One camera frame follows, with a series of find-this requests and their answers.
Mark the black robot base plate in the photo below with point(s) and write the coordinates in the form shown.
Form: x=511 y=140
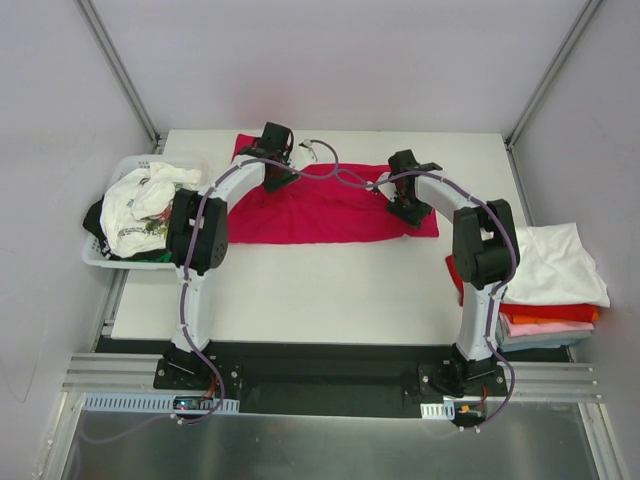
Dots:
x=380 y=381

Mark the aluminium front rail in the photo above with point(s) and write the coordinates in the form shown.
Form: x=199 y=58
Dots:
x=534 y=381

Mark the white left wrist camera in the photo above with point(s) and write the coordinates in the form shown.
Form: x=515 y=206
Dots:
x=303 y=155

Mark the aluminium frame post left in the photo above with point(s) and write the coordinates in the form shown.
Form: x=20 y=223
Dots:
x=99 y=32

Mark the aluminium frame post right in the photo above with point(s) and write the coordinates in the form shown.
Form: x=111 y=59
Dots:
x=578 y=27

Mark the magenta t-shirt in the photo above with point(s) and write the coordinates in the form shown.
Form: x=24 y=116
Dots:
x=311 y=211

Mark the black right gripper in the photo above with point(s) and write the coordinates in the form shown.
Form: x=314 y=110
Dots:
x=409 y=211

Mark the white floral print t-shirt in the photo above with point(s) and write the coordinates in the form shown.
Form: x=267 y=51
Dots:
x=136 y=209

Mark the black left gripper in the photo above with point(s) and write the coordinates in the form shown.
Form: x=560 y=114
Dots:
x=279 y=180

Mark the white folded t-shirt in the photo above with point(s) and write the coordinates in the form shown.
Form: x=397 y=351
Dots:
x=555 y=269

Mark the red folded t-shirt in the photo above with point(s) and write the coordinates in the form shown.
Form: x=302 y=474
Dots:
x=574 y=312

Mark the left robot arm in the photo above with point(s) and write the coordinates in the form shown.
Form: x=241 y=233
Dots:
x=198 y=237

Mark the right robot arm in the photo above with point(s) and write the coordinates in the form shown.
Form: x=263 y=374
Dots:
x=485 y=255

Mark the white plastic laundry basket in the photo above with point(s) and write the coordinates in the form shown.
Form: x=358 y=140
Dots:
x=96 y=251

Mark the white slotted cable duct left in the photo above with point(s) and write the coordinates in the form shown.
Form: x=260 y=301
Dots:
x=158 y=404

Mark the grey folded t-shirt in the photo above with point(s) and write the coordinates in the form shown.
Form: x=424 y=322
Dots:
x=544 y=340

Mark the aluminium frame post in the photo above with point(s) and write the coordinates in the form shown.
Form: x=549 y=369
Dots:
x=99 y=32
x=578 y=27

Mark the white slotted cable duct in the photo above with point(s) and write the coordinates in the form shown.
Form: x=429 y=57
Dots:
x=438 y=411
x=158 y=404

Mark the white slotted cable duct right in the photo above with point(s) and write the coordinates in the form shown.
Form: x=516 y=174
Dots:
x=438 y=411

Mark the pink folded t-shirt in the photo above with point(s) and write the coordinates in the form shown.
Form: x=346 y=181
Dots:
x=538 y=332

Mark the black garment in basket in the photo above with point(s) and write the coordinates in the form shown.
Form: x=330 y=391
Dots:
x=92 y=220

